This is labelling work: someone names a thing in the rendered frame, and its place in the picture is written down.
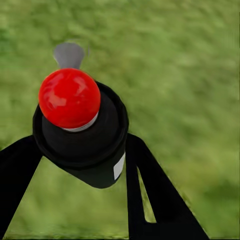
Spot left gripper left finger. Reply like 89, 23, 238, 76
0, 134, 43, 240

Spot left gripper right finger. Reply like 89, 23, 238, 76
125, 133, 210, 240

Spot pesticide atomizer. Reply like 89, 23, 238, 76
32, 42, 129, 189

